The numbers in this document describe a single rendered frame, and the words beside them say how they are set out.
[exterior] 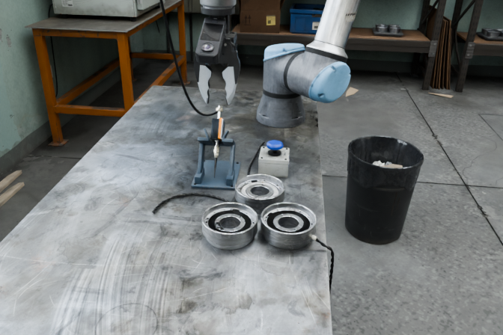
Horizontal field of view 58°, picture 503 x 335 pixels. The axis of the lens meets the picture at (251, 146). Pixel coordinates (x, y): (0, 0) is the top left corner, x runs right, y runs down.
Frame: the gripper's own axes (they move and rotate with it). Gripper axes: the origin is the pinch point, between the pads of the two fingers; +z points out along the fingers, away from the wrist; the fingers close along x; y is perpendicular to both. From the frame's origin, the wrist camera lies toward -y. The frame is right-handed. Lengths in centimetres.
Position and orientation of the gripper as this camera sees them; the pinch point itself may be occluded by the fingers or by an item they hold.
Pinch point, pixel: (217, 99)
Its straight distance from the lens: 103.0
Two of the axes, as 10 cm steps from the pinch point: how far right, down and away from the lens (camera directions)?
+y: 0.9, -4.3, 9.0
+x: -10.0, -0.6, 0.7
